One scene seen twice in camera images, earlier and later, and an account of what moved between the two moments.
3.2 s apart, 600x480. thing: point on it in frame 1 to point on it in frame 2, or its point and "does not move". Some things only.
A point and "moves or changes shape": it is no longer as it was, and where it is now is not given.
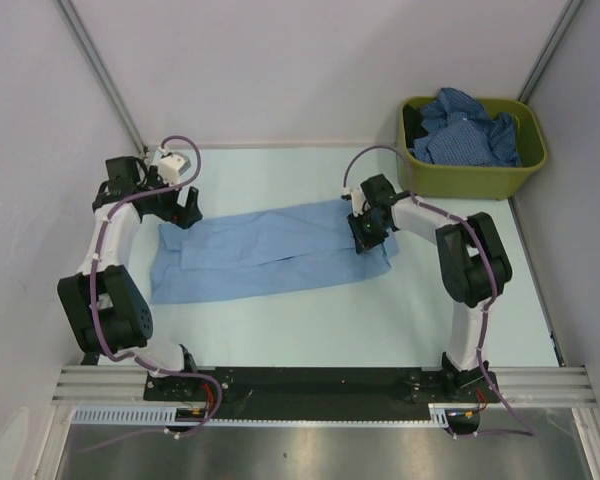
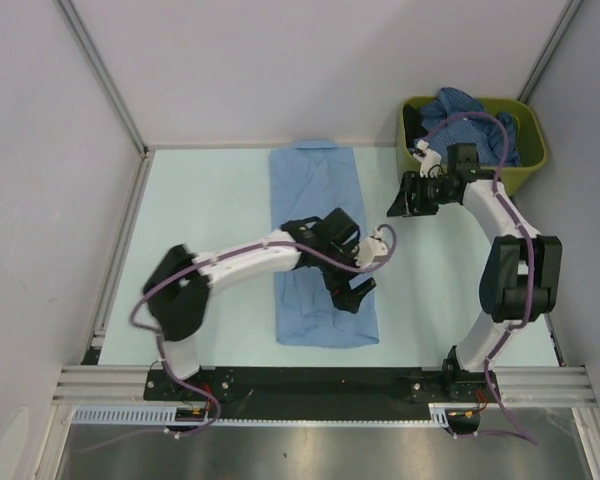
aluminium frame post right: x=570 y=11 does not move
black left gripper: x=182 y=216 to x=342 y=295
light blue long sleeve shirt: x=201 y=251 moves or changes shape
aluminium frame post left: x=94 y=58 does not move
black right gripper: x=364 y=242 to x=403 y=205
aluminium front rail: x=520 y=385 does not move
